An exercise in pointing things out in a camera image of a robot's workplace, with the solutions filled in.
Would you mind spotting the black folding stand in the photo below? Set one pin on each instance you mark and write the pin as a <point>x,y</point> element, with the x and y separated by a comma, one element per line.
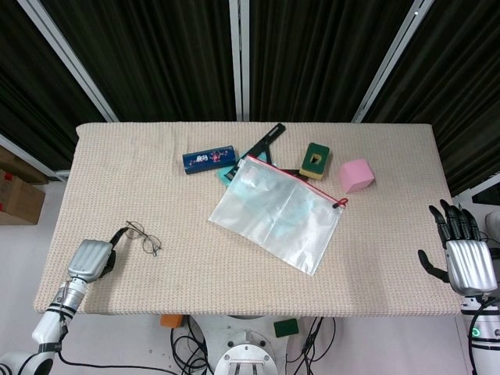
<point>261,145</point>

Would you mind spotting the green yellow scouring sponge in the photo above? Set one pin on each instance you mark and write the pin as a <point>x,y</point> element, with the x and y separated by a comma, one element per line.
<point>315,161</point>

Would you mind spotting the orange block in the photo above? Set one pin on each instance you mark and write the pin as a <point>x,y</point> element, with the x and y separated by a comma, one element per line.
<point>171,321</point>

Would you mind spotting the pink cube block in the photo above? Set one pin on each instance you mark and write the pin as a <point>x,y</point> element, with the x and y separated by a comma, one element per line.
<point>356,176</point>

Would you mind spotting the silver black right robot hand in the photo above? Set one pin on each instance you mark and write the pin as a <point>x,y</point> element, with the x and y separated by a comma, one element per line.
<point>465,265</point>

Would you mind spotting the blue printed pencil case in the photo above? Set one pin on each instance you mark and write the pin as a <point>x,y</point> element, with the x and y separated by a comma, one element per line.
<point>209,158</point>

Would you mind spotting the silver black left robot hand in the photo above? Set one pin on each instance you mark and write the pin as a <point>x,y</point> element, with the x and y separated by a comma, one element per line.
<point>90,261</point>

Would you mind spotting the teal plastic item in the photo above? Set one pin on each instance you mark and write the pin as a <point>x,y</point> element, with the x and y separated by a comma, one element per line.
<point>224,175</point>

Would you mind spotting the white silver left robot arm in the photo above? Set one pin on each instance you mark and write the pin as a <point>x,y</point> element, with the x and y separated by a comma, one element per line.
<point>47,324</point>

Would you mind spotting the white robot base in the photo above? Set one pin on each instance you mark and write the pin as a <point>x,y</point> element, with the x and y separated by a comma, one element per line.
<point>246,345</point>

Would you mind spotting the beige woven tablecloth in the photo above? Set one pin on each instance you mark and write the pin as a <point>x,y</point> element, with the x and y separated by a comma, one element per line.
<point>250,218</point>

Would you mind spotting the brown cardboard box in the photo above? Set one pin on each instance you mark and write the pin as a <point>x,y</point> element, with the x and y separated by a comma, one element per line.
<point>15,195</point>

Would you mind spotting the translucent zipper pouch red zip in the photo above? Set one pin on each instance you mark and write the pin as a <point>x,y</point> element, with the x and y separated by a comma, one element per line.
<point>276,215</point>

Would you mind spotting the wire-frame eyeglasses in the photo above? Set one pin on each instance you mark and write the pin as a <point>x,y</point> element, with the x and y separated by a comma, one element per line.
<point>146,238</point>

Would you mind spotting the grey metal frame post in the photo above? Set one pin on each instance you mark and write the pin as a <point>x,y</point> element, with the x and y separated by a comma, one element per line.
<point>239,58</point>
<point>74,62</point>
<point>393,58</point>

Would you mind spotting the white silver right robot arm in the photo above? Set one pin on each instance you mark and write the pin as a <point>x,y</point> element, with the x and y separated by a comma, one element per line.
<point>484,336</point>

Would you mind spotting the black curtain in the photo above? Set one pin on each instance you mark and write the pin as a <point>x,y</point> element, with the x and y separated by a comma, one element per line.
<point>164,54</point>

